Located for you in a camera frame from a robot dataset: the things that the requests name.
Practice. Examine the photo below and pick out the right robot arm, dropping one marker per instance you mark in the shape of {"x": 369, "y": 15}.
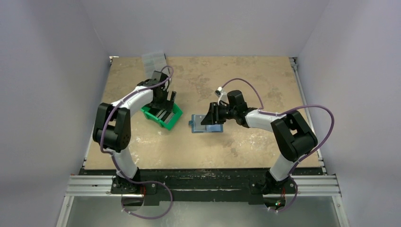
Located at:
{"x": 293, "y": 135}

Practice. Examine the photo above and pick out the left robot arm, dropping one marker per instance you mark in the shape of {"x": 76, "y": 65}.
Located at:
{"x": 112, "y": 128}

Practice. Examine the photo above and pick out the blue card holder wallet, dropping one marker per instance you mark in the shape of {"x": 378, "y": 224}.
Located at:
{"x": 197, "y": 127}

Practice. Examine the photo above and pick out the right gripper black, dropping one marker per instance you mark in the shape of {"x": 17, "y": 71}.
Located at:
{"x": 214, "y": 112}

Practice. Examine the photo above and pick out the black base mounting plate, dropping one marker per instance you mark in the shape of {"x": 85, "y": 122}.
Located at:
{"x": 207, "y": 185}

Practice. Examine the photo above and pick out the green plastic bin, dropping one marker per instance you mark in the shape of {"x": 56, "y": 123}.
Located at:
{"x": 164, "y": 118}

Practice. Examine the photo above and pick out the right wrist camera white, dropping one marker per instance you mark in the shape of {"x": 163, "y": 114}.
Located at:
{"x": 222, "y": 95}

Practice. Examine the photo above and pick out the clear plastic organizer box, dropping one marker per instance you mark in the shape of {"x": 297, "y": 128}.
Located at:
{"x": 153, "y": 61}

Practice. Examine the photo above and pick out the white credit card in bin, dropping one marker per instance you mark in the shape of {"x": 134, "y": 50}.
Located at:
{"x": 168, "y": 118}

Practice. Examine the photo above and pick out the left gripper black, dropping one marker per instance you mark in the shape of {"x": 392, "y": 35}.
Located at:
{"x": 166, "y": 105}

